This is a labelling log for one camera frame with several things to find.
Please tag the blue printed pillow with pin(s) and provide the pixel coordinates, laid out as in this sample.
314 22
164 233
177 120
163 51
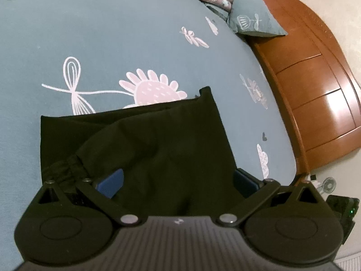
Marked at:
253 14

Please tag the small white desk fan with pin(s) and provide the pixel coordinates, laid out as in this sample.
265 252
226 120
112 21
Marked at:
327 185

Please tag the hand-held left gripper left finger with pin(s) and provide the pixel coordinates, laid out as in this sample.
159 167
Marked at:
111 182

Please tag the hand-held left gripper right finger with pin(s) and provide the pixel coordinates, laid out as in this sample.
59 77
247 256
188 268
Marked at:
244 181

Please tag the bed with blue floral sheet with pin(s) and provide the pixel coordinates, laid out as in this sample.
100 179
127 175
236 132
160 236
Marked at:
127 48

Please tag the wooden headboard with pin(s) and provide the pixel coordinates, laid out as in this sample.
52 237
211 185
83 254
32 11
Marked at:
316 76

